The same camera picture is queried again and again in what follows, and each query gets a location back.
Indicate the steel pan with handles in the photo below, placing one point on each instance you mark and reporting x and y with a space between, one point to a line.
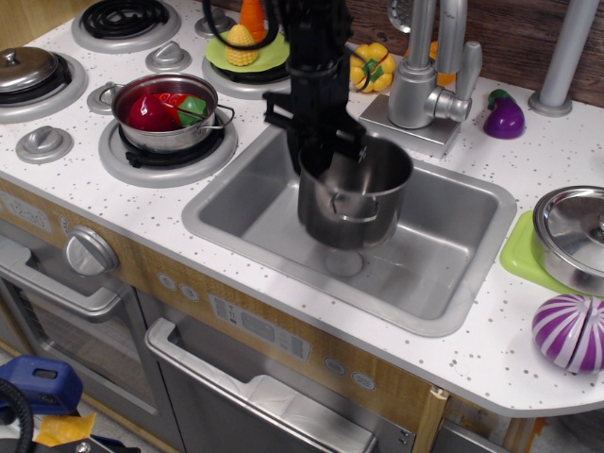
146 123

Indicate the blue clamp tool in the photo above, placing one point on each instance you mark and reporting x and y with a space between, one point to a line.
50 387

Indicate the green round plate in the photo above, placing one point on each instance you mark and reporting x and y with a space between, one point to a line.
269 57

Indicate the silver strainer spoon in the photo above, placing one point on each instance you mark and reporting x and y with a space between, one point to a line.
399 13

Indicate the yellow tape piece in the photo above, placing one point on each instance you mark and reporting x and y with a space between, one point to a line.
62 429

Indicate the orange toy behind faucet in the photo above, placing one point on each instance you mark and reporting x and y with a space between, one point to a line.
425 61

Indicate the grey toy sink basin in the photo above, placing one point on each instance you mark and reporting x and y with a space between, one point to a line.
424 279

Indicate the steel lid on right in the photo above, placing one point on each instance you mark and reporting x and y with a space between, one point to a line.
567 238

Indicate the yellow toy corn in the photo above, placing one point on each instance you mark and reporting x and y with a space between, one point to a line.
239 39

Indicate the tall steel pot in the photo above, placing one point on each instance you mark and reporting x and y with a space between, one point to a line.
365 216

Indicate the grey stove knob behind pan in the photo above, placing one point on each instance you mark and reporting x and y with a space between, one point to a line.
100 100

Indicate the purple striped toy onion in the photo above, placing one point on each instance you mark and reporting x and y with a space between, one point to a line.
568 330

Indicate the grey vertical pole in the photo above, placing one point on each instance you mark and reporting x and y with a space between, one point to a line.
553 99

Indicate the grey stove knob centre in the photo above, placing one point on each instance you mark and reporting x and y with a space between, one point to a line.
170 57

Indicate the grey oven door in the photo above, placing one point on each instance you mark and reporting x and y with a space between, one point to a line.
95 324

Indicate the grey dishwasher door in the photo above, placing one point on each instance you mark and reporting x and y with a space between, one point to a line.
228 397

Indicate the orange toy carrot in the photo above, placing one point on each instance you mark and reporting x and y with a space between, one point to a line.
252 17

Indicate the silver oven dial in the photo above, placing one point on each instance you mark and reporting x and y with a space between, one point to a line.
88 254

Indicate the grey stove knob front left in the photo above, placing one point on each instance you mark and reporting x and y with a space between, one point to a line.
44 145

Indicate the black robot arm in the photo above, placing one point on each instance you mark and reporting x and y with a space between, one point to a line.
317 32

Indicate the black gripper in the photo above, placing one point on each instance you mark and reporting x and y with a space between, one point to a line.
320 132

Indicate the green square mat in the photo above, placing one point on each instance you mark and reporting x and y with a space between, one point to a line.
517 258

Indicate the yellow toy bell pepper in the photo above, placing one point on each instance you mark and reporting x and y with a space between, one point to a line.
372 68

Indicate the purple toy eggplant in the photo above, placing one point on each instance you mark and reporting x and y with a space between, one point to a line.
506 120

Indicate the steel lid on left burner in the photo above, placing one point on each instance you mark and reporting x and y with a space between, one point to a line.
25 67

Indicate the back left coil burner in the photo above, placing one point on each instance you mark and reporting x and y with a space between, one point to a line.
120 27

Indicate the silver toy faucet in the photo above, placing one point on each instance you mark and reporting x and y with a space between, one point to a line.
425 120

